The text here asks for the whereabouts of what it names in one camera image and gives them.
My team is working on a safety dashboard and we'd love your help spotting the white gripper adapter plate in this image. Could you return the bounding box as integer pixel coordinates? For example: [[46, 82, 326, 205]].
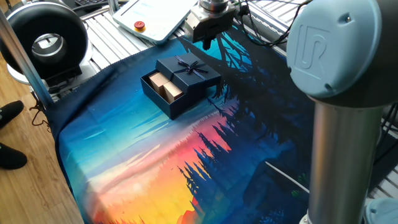
[[188, 5, 237, 23]]

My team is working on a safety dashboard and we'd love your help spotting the white cable tie strip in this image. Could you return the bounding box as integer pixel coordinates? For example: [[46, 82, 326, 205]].
[[264, 161, 310, 194]]

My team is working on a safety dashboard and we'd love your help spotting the black keyboard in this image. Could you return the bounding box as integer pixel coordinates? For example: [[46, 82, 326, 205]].
[[74, 0, 105, 6]]

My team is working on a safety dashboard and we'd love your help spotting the navy gift box lid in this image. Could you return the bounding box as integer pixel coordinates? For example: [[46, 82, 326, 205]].
[[155, 52, 222, 94]]

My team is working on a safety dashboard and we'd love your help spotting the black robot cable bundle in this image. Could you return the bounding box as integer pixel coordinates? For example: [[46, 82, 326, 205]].
[[234, 0, 312, 48]]

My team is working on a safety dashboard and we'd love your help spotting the hanging black wire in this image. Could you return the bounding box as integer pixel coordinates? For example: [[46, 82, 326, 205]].
[[29, 90, 52, 133]]

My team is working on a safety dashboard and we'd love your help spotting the navy gift box base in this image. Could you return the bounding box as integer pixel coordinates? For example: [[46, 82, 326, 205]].
[[140, 70, 218, 121]]

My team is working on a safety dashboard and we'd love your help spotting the short silver post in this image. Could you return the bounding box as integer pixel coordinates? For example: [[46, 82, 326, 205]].
[[107, 0, 121, 15]]

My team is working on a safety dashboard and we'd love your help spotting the wooden block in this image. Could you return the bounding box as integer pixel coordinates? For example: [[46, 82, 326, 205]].
[[162, 81, 184, 104], [148, 72, 170, 96]]

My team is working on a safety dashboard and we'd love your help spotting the grey Schunk gripper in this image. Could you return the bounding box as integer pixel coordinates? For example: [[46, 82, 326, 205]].
[[185, 12, 236, 50]]

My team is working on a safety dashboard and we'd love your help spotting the silver force torque sensor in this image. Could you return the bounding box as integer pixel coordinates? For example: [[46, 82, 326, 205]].
[[198, 0, 229, 13]]

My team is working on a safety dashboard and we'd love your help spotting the aluminium frame post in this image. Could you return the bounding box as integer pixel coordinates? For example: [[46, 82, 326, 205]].
[[0, 9, 54, 108]]

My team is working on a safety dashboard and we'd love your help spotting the white teach pendant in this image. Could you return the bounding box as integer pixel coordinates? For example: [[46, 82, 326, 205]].
[[112, 0, 200, 44]]

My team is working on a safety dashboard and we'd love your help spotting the sunset forest print tablecloth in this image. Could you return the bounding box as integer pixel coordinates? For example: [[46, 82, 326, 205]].
[[45, 26, 315, 224]]

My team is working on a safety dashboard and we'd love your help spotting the aluminium linear rail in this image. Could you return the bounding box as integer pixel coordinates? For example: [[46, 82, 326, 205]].
[[236, 2, 292, 57]]

